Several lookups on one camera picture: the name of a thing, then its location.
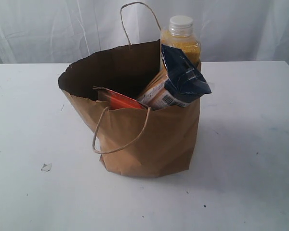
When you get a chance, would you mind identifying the brown pouch with orange label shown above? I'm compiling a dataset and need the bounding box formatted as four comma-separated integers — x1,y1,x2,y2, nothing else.
93,87,147,110

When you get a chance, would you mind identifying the long noodle package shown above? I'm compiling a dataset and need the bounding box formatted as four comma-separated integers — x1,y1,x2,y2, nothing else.
137,44,211,110

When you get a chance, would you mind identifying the yellow millet plastic bottle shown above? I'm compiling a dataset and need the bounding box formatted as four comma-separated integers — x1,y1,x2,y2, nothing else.
160,15,201,67

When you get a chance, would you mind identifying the large brown paper bag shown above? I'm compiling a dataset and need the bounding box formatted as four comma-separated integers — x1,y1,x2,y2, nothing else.
58,40,200,177

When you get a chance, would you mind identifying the small clear plastic scrap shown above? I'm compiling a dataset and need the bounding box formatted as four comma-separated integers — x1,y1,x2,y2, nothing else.
41,163,52,172

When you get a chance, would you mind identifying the white curtain backdrop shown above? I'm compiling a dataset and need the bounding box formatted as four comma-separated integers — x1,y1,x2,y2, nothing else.
0,0,289,65

